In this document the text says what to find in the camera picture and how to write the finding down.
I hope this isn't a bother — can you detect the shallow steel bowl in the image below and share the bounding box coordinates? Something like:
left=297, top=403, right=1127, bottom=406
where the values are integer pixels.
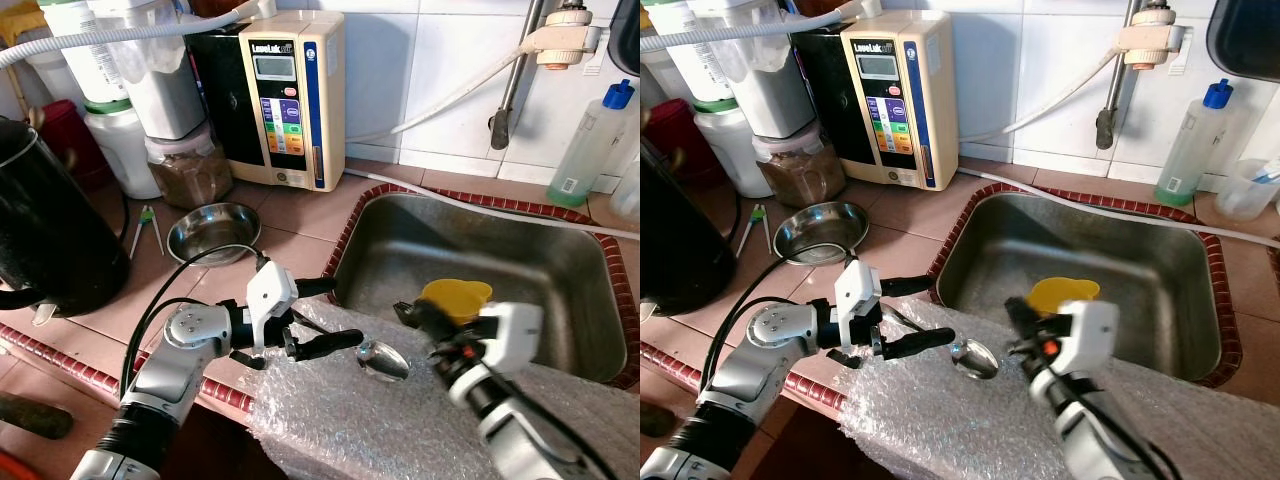
left=165, top=202, right=261, bottom=266
left=772, top=200, right=871, bottom=266

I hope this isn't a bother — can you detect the dark red canister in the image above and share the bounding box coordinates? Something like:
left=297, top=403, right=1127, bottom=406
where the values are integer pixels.
left=35, top=100, right=101, bottom=186
left=645, top=98, right=713, bottom=181

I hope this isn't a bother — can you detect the steel faucet pipe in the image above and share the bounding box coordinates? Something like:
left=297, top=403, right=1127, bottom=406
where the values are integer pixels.
left=488, top=0, right=549, bottom=151
left=1095, top=0, right=1151, bottom=151

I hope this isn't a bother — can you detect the yellow plastic spouted bowl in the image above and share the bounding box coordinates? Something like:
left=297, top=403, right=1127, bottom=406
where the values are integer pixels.
left=1028, top=276, right=1101, bottom=316
left=418, top=278, right=494, bottom=326

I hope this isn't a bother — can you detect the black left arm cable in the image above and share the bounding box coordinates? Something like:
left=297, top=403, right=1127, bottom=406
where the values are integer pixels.
left=700, top=255, right=861, bottom=396
left=118, top=245, right=271, bottom=401

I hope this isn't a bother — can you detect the black hanging pan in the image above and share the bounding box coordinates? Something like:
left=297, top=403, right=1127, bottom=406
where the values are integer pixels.
left=610, top=0, right=640, bottom=76
left=1205, top=0, right=1280, bottom=83

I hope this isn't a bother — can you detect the steel spoon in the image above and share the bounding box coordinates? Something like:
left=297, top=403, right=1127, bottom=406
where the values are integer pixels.
left=948, top=338, right=1001, bottom=381
left=340, top=338, right=411, bottom=383

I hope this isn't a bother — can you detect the black electric kettle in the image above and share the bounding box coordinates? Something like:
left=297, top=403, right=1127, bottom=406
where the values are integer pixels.
left=0, top=115, right=131, bottom=319
left=640, top=140, right=739, bottom=316

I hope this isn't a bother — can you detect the translucent plastic container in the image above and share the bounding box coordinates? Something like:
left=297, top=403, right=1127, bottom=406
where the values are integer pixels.
left=20, top=50, right=86, bottom=111

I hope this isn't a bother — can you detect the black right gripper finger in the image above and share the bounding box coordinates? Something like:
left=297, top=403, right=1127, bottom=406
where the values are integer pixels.
left=1004, top=297, right=1041, bottom=336
left=393, top=300, right=446, bottom=346

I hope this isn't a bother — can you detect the white hose along counter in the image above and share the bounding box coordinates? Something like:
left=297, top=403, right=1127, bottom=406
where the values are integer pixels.
left=958, top=165, right=1280, bottom=241
left=343, top=168, right=640, bottom=241

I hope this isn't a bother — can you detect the cream and black water ionizer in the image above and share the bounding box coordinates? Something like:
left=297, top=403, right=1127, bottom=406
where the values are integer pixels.
left=790, top=10, right=959, bottom=191
left=188, top=10, right=346, bottom=191

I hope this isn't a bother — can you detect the clear bottle with blue cap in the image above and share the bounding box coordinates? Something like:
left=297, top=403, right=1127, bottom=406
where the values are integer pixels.
left=1155, top=80, right=1236, bottom=208
left=547, top=80, right=636, bottom=209

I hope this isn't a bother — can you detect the steel sink basin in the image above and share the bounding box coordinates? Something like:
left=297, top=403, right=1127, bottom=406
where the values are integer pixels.
left=330, top=185, right=629, bottom=386
left=928, top=185, right=1241, bottom=386

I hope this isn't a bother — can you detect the jar of brown powder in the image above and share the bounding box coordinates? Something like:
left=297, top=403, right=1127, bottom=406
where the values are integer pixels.
left=145, top=130, right=233, bottom=211
left=755, top=135, right=846, bottom=209

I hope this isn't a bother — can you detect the cream faucet diverter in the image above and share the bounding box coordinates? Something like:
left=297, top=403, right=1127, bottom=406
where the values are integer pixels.
left=1118, top=5, right=1191, bottom=71
left=528, top=5, right=606, bottom=71

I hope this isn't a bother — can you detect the clear plastic cup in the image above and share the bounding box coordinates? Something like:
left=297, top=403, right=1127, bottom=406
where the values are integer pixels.
left=612, top=170, right=640, bottom=223
left=1215, top=158, right=1280, bottom=221

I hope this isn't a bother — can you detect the white labelled bottle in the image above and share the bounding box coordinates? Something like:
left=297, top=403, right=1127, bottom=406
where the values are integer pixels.
left=645, top=0, right=736, bottom=104
left=40, top=0, right=126, bottom=106

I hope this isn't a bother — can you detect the white diverter hose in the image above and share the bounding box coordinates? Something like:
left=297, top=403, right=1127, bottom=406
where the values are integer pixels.
left=955, top=45, right=1126, bottom=146
left=345, top=40, right=536, bottom=146

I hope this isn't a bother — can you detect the clear bubble wrap sheet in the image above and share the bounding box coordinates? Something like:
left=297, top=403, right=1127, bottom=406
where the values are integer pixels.
left=838, top=300, right=1280, bottom=480
left=245, top=300, right=640, bottom=480

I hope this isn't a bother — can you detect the white plastic wrapped container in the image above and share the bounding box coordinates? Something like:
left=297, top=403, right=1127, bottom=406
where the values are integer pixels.
left=715, top=0, right=816, bottom=139
left=110, top=0, right=206, bottom=141

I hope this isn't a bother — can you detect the white jug with green lid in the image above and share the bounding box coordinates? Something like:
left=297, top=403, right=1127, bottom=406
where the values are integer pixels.
left=692, top=98, right=773, bottom=199
left=83, top=98, right=161, bottom=201

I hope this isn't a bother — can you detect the dark handled knife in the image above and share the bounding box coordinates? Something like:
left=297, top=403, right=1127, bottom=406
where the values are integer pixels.
left=640, top=402, right=676, bottom=438
left=0, top=392, right=74, bottom=439

